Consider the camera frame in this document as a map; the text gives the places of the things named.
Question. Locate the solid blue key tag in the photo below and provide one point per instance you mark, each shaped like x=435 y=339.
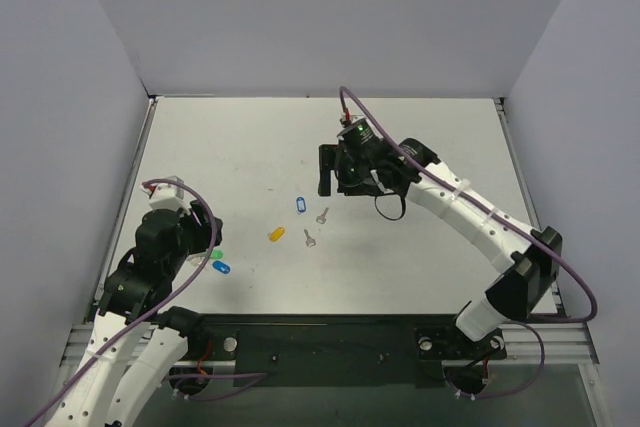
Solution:
x=221 y=267

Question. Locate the yellow key tag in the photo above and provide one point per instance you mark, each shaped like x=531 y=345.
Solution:
x=276 y=234

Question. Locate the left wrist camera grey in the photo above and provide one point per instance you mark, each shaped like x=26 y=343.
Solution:
x=167 y=196

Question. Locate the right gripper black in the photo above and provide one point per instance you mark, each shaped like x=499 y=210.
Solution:
x=326 y=167

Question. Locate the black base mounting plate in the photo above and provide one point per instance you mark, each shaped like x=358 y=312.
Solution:
x=339 y=350

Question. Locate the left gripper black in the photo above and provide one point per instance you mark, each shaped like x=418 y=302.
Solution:
x=204 y=229

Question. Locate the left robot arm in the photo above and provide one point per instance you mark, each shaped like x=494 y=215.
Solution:
x=136 y=335

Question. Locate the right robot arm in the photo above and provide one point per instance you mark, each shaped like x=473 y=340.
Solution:
x=524 y=257

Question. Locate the small silver key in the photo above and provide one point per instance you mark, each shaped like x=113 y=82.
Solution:
x=321 y=219

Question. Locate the blue outlined key tag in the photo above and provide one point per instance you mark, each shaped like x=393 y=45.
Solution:
x=300 y=205

